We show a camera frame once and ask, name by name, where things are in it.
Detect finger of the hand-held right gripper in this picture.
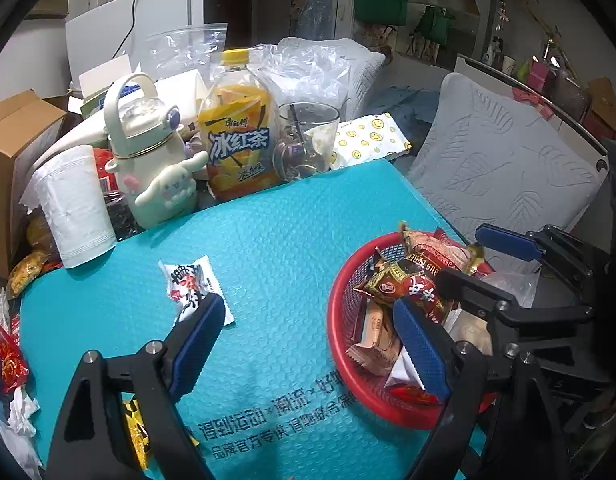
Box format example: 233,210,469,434
475,223,610,303
435,270,595,326

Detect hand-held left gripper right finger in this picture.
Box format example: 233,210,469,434
392,298,571,480

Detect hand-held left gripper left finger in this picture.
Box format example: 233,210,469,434
45,292,226,480

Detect brown peanut snack packet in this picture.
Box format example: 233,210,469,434
399,221,486,281

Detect orange cake packet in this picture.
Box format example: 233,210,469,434
347,300,404,377

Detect clear plastic packet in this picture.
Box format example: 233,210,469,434
445,307,495,356

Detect dark red snack packet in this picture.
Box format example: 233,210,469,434
433,227,469,251

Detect small white snack packet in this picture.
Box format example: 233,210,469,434
158,255,235,328

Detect gold black snack packet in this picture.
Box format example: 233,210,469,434
353,259,414,306

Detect red plastic basket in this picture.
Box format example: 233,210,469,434
327,231,499,431

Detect grey leaf pattern cushion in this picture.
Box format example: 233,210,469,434
407,72,609,241

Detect yellow black snack packet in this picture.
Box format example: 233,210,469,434
123,400,154,471

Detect white cartoon water bottle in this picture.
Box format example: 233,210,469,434
103,72,209,231

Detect yellow smiley napkin pack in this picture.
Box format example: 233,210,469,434
333,112,413,170

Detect paper towel roll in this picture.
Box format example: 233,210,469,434
20,144,118,268

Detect yellow snack bag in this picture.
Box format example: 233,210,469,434
7,252,51,301

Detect crumpled white tissue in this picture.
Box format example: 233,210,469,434
0,385,44,476

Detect red snack bag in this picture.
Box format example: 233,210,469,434
0,310,31,395

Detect iced tea bottle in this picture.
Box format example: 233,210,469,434
197,49,284,203

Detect glass cup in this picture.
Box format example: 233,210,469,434
273,102,341,182

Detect small green bag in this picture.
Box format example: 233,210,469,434
415,5,454,46

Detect clear plastic bags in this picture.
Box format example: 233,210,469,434
248,37,386,121

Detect cardboard box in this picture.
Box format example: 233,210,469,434
0,89,69,281

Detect white carton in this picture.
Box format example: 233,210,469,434
78,55,134,111

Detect clear zip bag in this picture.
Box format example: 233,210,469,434
147,22,229,81

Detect white fridge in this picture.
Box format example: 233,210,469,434
64,0,206,93

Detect black kettle cable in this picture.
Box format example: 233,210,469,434
113,0,139,58

